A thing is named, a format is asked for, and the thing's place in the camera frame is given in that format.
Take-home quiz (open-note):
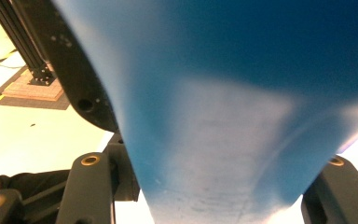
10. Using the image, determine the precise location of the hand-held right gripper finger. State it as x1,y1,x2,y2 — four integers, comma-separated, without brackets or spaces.
10,0,142,203

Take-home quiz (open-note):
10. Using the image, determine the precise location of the blue bottle with white cap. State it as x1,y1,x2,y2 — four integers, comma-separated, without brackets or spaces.
50,0,358,224

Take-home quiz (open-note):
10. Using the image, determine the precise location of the brown base plate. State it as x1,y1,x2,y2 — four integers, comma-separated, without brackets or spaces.
0,64,72,112

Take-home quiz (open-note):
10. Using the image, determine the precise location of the black metal frame post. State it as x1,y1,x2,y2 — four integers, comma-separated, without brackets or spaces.
0,0,58,87

